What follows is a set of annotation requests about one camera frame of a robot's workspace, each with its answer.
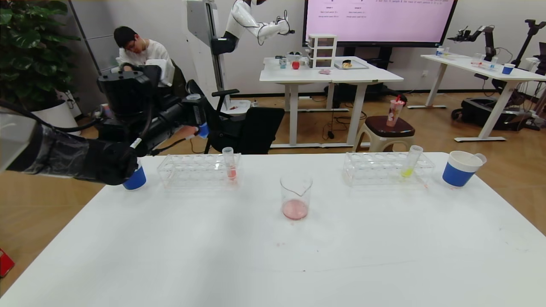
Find man in white shirt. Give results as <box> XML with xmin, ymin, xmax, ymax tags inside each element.
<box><xmin>113</xmin><ymin>26</ymin><xmax>174</xmax><ymax>88</ymax></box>

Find white plant pot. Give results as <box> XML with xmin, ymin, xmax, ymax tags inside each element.
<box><xmin>32</xmin><ymin>101</ymin><xmax>81</xmax><ymax>137</ymax></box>

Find red flat object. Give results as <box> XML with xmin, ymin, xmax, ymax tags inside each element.
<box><xmin>0</xmin><ymin>249</ymin><xmax>15</xmax><ymax>278</ymax></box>

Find grey metal tray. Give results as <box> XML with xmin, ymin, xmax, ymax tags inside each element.
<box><xmin>334</xmin><ymin>60</ymin><xmax>369</xmax><ymax>70</ymax></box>

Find black mesh office chair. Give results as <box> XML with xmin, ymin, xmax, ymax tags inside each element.
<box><xmin>186</xmin><ymin>79</ymin><xmax>248</xmax><ymax>155</ymax></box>

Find blue white paper cup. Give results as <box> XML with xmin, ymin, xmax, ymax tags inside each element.
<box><xmin>123</xmin><ymin>164</ymin><xmax>147</xmax><ymax>191</ymax></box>
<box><xmin>442</xmin><ymin>151</ymin><xmax>485</xmax><ymax>188</ymax></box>

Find brown topped plastic stool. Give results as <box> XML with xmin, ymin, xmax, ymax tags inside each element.
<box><xmin>353</xmin><ymin>116</ymin><xmax>415</xmax><ymax>153</ymax></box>

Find black padded office chair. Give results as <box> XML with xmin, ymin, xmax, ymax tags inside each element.
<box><xmin>241</xmin><ymin>107</ymin><xmax>285</xmax><ymax>155</ymax></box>

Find small clear tube rack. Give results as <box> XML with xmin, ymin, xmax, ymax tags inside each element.
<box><xmin>471</xmin><ymin>54</ymin><xmax>500</xmax><ymax>70</ymax></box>

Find green leafy plant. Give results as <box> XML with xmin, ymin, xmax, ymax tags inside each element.
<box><xmin>0</xmin><ymin>0</ymin><xmax>81</xmax><ymax>111</ymax></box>

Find black floor cables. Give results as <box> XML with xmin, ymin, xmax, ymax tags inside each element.
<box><xmin>320</xmin><ymin>111</ymin><xmax>368</xmax><ymax>141</ymax></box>

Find white standing desk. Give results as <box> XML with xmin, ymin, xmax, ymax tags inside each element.
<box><xmin>259</xmin><ymin>57</ymin><xmax>404</xmax><ymax>149</ymax></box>
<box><xmin>420</xmin><ymin>55</ymin><xmax>546</xmax><ymax>142</ymax></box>

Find clear acrylic test tube rack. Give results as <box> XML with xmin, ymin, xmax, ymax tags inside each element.
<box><xmin>157</xmin><ymin>153</ymin><xmax>242</xmax><ymax>189</ymax></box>
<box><xmin>343</xmin><ymin>151</ymin><xmax>436</xmax><ymax>187</ymax></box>

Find black wheeled robot base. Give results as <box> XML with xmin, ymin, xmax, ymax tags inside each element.
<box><xmin>451</xmin><ymin>98</ymin><xmax>519</xmax><ymax>130</ymax></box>

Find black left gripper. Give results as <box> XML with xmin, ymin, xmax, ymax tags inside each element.
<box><xmin>158</xmin><ymin>96</ymin><xmax>221</xmax><ymax>130</ymax></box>

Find clear glass beaker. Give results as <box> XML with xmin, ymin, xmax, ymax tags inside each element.
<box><xmin>280</xmin><ymin>172</ymin><xmax>314</xmax><ymax>221</ymax></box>

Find white humanoid robot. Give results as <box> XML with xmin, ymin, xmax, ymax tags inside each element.
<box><xmin>186</xmin><ymin>0</ymin><xmax>296</xmax><ymax>136</ymax></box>

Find white drawer organizer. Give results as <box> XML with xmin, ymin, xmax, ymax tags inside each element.
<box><xmin>307</xmin><ymin>34</ymin><xmax>337</xmax><ymax>69</ymax></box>

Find dark green jacket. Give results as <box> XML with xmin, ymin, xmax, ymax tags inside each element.
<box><xmin>170</xmin><ymin>59</ymin><xmax>193</xmax><ymax>103</ymax></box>

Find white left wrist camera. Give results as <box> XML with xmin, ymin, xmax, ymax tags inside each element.
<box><xmin>144</xmin><ymin>59</ymin><xmax>168</xmax><ymax>88</ymax></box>

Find pink drink cup with straw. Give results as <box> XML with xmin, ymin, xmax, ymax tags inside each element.
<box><xmin>386</xmin><ymin>95</ymin><xmax>404</xmax><ymax>127</ymax></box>

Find grey metal cabinet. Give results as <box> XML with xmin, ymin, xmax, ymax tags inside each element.
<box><xmin>70</xmin><ymin>0</ymin><xmax>128</xmax><ymax>86</ymax></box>

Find large wall display screen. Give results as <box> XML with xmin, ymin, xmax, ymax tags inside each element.
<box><xmin>302</xmin><ymin>0</ymin><xmax>458</xmax><ymax>48</ymax></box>

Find blue pigment test tube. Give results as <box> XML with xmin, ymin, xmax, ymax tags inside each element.
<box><xmin>186</xmin><ymin>94</ymin><xmax>210</xmax><ymax>138</ymax></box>

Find black screen stand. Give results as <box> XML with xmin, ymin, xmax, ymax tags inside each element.
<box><xmin>324</xmin><ymin>47</ymin><xmax>408</xmax><ymax>107</ymax></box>

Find yellow pigment test tube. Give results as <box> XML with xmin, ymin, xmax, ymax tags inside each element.
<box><xmin>400</xmin><ymin>145</ymin><xmax>424</xmax><ymax>179</ymax></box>

